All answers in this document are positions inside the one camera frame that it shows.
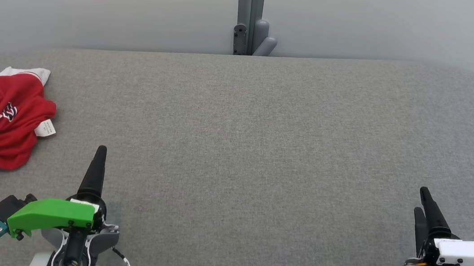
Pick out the grey fabric sofa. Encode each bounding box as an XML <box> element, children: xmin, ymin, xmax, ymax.
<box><xmin>0</xmin><ymin>9</ymin><xmax>474</xmax><ymax>266</ymax></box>

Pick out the grey rounded post bracket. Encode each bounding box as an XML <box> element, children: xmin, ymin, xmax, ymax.
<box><xmin>251</xmin><ymin>18</ymin><xmax>281</xmax><ymax>59</ymax></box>

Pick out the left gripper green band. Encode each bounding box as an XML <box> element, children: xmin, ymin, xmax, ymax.
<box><xmin>4</xmin><ymin>135</ymin><xmax>131</xmax><ymax>258</ymax></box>

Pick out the black white braided cable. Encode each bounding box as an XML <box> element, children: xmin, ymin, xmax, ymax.
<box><xmin>109</xmin><ymin>246</ymin><xmax>140</xmax><ymax>266</ymax></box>

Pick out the red jersey number 23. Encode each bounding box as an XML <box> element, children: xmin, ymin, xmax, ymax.
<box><xmin>0</xmin><ymin>63</ymin><xmax>64</xmax><ymax>178</ymax></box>

